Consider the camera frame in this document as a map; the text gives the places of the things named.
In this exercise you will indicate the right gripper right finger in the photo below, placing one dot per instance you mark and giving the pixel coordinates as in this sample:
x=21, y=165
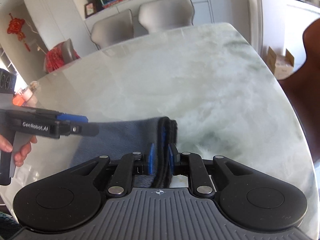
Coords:
x=192, y=166

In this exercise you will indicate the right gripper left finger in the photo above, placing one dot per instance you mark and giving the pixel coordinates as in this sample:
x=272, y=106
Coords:
x=127, y=168

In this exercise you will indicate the blue microfiber towel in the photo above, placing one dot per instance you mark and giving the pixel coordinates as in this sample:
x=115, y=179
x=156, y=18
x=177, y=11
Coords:
x=116, y=139

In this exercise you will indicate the person's left hand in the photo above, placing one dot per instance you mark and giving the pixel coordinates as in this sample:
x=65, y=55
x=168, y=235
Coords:
x=21, y=155

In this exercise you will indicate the red patterned cloth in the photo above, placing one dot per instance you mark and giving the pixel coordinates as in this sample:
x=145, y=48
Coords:
x=53, y=59

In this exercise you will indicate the beige chair with red cloth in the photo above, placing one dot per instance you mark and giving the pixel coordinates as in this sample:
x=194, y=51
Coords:
x=68, y=52

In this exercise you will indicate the red chinese knot ornament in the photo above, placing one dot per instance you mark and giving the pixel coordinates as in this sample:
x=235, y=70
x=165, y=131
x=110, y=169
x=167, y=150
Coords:
x=15, y=27

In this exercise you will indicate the beige chair middle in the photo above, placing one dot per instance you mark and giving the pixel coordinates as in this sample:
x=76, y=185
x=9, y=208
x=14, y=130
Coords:
x=113, y=30

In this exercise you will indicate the cardboard box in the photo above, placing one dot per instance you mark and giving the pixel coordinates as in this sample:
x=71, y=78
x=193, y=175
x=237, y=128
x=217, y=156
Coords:
x=281, y=66

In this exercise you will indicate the beige chair right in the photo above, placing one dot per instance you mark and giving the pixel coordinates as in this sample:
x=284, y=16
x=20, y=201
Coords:
x=164, y=15

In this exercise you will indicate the stack of books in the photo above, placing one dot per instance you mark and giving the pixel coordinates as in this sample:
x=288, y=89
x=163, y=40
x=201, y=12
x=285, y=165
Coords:
x=110, y=3

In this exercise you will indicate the photo frame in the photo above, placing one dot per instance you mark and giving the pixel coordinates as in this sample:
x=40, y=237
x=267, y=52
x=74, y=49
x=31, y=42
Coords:
x=90, y=9

